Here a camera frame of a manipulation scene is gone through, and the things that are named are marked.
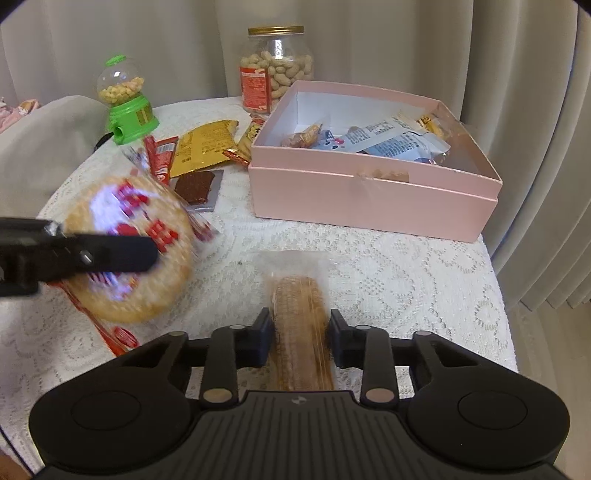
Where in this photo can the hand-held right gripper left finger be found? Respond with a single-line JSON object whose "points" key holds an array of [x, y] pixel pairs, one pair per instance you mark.
{"points": [[264, 337]]}

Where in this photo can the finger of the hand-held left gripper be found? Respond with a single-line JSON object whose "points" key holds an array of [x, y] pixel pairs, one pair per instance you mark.
{"points": [[27, 227], [115, 253]]}

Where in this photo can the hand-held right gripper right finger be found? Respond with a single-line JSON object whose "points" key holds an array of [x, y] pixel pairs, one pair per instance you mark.
{"points": [[336, 339]]}

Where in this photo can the long wafer biscuit packet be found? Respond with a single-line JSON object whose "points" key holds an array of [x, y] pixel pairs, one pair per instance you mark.
{"points": [[300, 318]]}

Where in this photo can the round rice cracker packet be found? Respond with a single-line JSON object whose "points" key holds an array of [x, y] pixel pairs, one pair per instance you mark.
{"points": [[124, 212]]}

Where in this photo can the pink cardboard box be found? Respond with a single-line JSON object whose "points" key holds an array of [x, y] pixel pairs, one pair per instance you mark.
{"points": [[369, 198]]}

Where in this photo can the white printed snack packet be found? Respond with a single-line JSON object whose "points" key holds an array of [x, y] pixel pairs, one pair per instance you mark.
{"points": [[331, 141]]}

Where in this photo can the small peanut candy packet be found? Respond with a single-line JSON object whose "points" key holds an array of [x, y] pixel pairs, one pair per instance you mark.
{"points": [[302, 136]]}

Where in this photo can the blue white snack packet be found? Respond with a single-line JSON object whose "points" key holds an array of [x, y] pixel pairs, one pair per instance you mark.
{"points": [[401, 144]]}

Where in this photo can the yellow clear snack packet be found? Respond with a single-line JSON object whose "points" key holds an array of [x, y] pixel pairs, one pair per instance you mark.
{"points": [[427, 123]]}

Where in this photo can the grey cloth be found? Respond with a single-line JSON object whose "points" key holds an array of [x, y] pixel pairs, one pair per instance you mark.
{"points": [[46, 143]]}

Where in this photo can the dark red snack packet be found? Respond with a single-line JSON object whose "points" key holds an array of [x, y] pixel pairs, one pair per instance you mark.
{"points": [[196, 187]]}

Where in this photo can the pink printed cloth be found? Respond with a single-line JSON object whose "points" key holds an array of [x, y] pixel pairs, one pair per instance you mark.
{"points": [[16, 110]]}

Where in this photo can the green gumball candy dispenser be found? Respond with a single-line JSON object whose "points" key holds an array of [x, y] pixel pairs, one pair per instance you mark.
{"points": [[129, 115]]}

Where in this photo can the small orange wrapped candy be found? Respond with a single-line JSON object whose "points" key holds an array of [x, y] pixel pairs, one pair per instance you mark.
{"points": [[235, 157]]}

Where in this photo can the yellow striped snack packet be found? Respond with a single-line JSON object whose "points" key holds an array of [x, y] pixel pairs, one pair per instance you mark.
{"points": [[249, 137]]}

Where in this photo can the clear peanut jar gold lid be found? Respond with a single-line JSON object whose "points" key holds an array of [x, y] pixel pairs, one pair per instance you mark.
{"points": [[277, 69]]}

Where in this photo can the beige curtain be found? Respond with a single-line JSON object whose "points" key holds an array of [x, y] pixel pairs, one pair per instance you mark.
{"points": [[415, 46]]}

